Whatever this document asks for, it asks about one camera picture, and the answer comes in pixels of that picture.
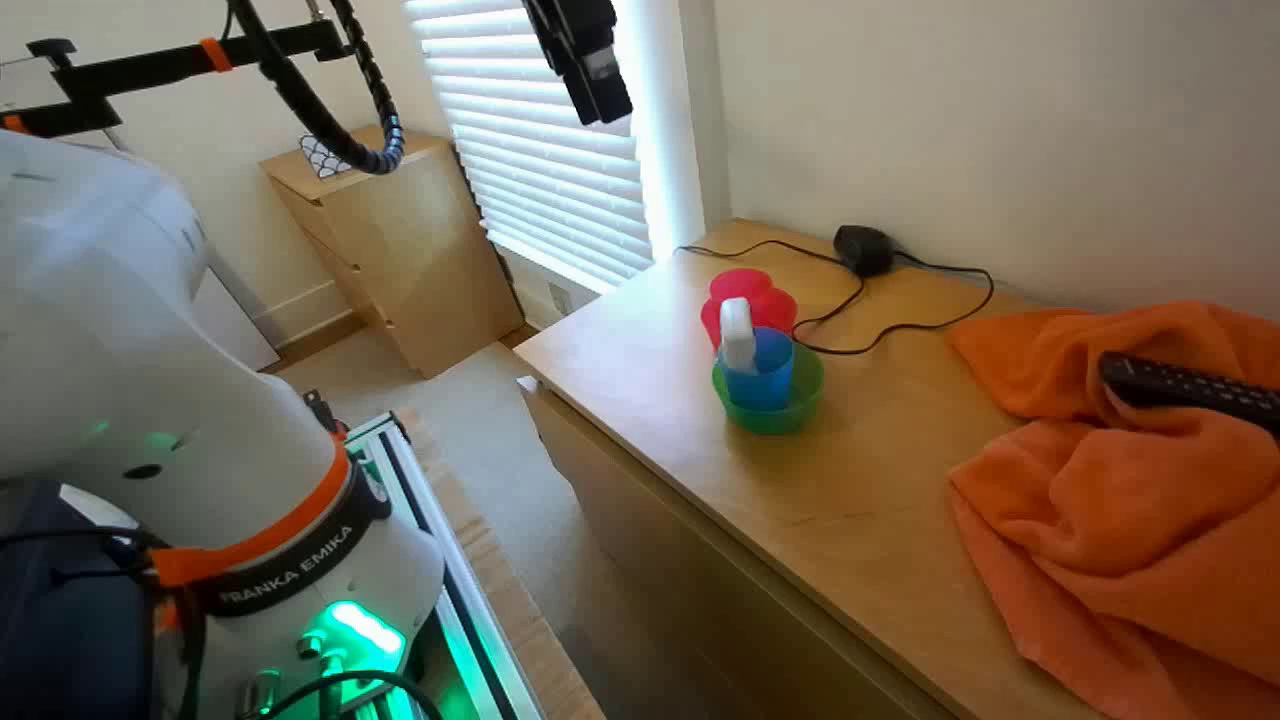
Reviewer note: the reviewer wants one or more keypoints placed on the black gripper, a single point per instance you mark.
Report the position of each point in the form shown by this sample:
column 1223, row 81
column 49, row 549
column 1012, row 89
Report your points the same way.
column 564, row 34

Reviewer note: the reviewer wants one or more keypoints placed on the white remote control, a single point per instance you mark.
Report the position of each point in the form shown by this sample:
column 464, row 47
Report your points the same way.
column 738, row 328

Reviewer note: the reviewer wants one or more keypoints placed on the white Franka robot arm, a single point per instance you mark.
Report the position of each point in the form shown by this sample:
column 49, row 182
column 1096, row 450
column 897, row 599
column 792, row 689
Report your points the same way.
column 121, row 347

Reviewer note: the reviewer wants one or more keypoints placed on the red plastic cup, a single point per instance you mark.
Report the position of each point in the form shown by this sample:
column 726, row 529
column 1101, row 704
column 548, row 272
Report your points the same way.
column 765, row 300

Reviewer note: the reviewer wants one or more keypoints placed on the blue plastic cup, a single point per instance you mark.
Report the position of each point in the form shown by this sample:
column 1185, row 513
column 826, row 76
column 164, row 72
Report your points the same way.
column 770, row 373

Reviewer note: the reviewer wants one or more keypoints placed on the black remote control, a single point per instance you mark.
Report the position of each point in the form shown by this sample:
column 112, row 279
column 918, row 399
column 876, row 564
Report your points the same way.
column 1194, row 391

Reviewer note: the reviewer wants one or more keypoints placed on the white window blind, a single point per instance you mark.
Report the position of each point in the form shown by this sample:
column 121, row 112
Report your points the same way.
column 547, row 147

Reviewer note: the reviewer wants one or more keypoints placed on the light wooden cabinet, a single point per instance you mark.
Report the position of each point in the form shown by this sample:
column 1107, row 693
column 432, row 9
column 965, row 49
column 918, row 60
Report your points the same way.
column 413, row 252

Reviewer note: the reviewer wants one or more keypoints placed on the patterned tissue box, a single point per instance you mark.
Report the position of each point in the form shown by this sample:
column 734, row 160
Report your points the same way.
column 321, row 160

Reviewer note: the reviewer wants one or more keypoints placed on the white table corner guard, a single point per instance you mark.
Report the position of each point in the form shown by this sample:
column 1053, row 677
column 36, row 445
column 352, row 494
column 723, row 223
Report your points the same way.
column 525, row 387

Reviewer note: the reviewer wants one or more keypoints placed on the black power adapter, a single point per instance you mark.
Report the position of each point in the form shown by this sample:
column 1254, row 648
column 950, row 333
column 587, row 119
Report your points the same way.
column 865, row 250

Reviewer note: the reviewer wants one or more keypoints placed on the green plastic bowl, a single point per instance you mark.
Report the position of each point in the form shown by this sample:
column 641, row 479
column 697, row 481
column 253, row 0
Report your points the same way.
column 802, row 406

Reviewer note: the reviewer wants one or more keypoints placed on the orange towel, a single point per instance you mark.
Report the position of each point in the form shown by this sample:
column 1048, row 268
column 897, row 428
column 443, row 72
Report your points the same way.
column 1135, row 546

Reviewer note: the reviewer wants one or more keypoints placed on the dark blue bag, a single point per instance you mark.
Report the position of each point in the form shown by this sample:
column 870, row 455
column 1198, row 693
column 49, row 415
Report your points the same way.
column 65, row 614

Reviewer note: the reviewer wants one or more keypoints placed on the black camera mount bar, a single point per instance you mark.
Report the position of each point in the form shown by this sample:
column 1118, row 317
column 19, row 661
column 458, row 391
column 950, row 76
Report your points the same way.
column 145, row 66

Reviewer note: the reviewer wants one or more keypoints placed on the aluminium frame rail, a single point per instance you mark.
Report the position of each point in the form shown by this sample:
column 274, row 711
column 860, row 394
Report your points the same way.
column 452, row 586

